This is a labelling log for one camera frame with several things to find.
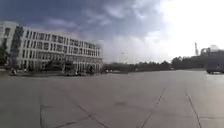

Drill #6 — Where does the grey paved plaza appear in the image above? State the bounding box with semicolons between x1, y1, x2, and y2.
0;68;224;128

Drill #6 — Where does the tall thin tower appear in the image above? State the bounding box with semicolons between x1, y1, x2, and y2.
194;42;200;57

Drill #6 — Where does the row of trees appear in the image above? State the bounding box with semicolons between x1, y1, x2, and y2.
101;54;224;73

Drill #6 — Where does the group of parked vehicles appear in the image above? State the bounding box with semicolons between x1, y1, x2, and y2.
62;64;96;77

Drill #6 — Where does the large white building with windows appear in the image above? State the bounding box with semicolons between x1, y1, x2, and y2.
0;20;104;73

